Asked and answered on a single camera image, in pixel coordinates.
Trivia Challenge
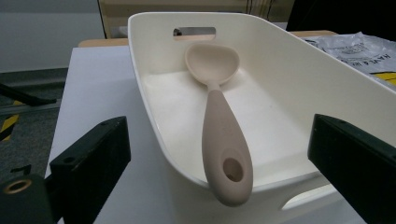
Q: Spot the black stand leg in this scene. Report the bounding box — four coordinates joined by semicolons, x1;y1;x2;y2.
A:
0;82;58;107

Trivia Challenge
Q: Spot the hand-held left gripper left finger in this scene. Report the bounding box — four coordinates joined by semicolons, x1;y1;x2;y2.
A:
46;116;132;224

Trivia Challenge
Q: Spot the white plastic basket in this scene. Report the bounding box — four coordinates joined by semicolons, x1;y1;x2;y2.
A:
127;11;396;224

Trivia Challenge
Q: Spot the clear printed plastic bag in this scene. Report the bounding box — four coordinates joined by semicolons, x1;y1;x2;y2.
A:
303;31;396;90

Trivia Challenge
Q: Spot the beige silicone spoon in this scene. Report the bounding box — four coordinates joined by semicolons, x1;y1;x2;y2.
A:
184;42;254;207

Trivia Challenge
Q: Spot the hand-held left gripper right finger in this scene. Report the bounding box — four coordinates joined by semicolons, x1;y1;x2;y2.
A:
307;113;396;224

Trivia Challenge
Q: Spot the yellow black hazard tape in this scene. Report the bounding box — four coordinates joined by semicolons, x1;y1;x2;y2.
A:
0;114;21;142

